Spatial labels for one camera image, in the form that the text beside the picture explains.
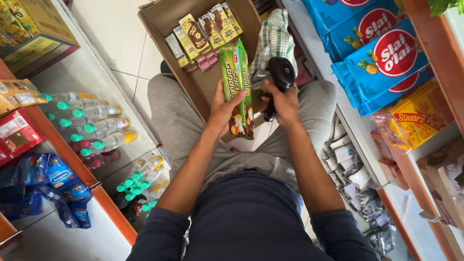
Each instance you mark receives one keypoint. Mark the person's left hand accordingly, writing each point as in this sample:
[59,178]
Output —
[219,116]

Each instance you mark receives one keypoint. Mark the person's right hand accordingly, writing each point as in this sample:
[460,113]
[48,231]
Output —
[288,107]

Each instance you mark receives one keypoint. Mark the black barcode scanner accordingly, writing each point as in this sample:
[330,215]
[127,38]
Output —
[281,72]

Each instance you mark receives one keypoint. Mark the green biscuit packet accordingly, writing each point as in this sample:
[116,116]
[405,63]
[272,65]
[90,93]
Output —
[235,69]

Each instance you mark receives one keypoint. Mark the person's grey trousers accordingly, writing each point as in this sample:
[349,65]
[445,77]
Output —
[177,119]

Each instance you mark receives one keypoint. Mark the green checkered cloth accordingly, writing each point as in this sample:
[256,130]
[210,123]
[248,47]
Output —
[273,40]

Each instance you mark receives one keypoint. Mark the person's black shoe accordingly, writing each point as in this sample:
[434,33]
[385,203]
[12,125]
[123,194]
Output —
[167,69]

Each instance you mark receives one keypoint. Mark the row of yellow milk cartons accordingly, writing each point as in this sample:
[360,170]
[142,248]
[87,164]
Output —
[195,36]

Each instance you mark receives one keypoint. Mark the heap of silver sachets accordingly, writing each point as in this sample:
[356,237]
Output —
[348,166]

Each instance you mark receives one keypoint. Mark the group of small green-capped bottles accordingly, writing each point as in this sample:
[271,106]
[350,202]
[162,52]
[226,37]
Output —
[145,177]

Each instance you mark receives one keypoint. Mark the blue biscuit packet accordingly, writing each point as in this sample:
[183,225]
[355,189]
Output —
[326,12]
[398,92]
[362,32]
[384,61]

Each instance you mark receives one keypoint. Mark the brown cardboard box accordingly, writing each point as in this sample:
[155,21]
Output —
[170,18]

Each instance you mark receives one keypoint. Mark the person's navy shirt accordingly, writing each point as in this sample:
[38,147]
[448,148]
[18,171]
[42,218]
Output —
[246,224]

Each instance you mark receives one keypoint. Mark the red small boxes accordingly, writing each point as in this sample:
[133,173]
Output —
[389,166]

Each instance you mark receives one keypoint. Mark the row of large green-capped bottles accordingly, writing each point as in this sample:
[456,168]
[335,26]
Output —
[98,123]

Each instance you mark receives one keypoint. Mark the red drink bottle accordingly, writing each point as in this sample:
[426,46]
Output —
[105,159]
[81,145]

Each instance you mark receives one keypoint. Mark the dark bottle with red label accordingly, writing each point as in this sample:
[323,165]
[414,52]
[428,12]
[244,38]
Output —
[130,208]

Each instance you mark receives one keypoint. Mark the yellow cracker packet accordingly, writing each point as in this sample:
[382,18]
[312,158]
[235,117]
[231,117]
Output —
[417,119]

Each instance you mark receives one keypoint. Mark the orange wooden display shelf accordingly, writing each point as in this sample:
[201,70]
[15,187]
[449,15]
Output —
[431,54]

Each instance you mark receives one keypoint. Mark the brown printed box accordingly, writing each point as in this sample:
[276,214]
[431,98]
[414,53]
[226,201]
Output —
[444,181]

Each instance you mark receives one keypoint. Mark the heap of blue snack packets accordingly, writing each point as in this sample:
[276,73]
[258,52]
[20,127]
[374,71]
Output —
[54,185]

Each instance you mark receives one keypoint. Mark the green plant leaves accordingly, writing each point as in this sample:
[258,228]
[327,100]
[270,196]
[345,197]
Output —
[440,5]

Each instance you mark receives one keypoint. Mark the orange snack packet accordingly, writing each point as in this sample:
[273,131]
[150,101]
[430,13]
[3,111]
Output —
[18,94]

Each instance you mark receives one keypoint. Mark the red snack packet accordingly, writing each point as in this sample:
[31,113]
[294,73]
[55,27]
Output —
[16,136]

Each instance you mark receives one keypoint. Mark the yellow printed carton box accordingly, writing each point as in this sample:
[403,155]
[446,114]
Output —
[32,32]

